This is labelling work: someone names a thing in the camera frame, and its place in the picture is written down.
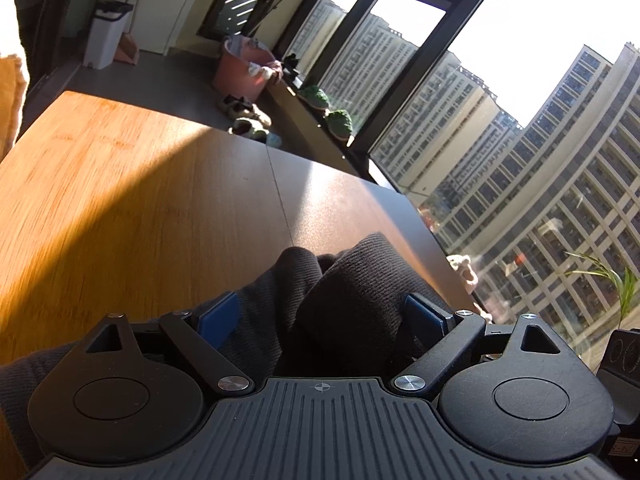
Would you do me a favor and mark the beige cloth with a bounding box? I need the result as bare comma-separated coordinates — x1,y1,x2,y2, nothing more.
0,0,30,161

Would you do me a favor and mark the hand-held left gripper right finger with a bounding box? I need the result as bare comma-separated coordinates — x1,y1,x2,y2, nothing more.
390,294,563,395

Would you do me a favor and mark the cloth in bucket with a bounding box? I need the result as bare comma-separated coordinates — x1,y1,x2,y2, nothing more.
247,59,284,84

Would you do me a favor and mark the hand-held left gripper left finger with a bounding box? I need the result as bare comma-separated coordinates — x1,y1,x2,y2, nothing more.
82,291,256,397

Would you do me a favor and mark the pink bucket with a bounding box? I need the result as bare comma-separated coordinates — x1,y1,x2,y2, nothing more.
212,35,275,107

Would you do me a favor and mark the black window frame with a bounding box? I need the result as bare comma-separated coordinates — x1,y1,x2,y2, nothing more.
272,0,523,193

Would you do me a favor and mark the long leaf green plant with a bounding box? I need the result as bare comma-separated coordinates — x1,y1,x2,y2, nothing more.
564,251,640,331

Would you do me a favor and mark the green potted plant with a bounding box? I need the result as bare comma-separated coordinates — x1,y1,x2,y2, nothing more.
298,85,331,112
325,109,356,142

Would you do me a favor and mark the white trash bin black lid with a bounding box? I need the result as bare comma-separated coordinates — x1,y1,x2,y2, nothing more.
82,1,135,70

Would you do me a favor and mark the pink dustpan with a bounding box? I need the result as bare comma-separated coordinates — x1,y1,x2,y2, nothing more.
117,32,142,66

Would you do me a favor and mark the dark grey knit sweater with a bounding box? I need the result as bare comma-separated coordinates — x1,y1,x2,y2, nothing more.
0,232,477,480

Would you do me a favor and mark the dark framed glass door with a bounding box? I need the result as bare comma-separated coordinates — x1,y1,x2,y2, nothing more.
196,0,282,47

